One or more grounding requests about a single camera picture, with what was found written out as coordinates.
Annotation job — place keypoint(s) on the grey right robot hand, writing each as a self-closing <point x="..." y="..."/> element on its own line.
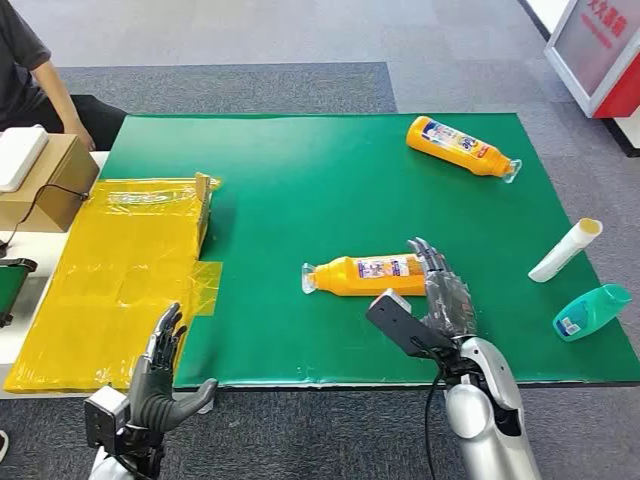
<point x="450" y="301"/>

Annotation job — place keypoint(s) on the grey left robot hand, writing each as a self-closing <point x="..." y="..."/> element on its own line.
<point x="152" y="394"/>

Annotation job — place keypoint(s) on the orange bottle with pink label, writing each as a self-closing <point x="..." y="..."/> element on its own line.
<point x="350" y="277"/>

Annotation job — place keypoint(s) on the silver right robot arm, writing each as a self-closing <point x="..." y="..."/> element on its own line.
<point x="480" y="424"/>

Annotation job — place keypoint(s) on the orange bottle with blue label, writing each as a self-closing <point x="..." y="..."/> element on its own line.
<point x="455" y="147"/>

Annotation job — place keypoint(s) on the white tube bottle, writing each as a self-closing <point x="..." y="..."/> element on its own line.
<point x="562" y="253"/>

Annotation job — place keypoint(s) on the teal plastic bottle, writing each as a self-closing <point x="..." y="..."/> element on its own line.
<point x="590" y="312"/>

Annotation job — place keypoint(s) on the yellow plastic-wrapped flat board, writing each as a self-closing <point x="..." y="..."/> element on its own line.
<point x="125" y="265"/>

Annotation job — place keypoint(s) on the green table mat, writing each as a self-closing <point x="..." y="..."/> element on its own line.
<point x="324" y="199"/>

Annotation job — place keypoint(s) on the shoe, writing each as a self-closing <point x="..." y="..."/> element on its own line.
<point x="3" y="447"/>

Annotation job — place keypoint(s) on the green plastic bin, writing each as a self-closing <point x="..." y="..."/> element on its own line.
<point x="12" y="281"/>

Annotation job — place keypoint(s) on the brown cardboard box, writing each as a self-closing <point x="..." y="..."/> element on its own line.
<point x="60" y="179"/>

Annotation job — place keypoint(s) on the person's hand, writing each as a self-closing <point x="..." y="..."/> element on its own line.
<point x="80" y="134"/>

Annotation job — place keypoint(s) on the white flat device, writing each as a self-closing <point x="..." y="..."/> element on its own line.
<point x="17" y="156"/>

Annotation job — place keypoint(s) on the red and white sign stand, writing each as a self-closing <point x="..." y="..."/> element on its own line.
<point x="595" y="53"/>

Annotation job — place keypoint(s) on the person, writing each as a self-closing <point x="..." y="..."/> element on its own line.
<point x="15" y="60"/>

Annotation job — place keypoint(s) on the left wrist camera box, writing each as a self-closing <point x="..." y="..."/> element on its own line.
<point x="105" y="414"/>

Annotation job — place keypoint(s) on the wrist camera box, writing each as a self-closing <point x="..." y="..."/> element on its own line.
<point x="105" y="414"/>
<point x="400" y="324"/>

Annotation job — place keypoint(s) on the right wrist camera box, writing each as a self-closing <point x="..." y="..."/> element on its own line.
<point x="400" y="324"/>

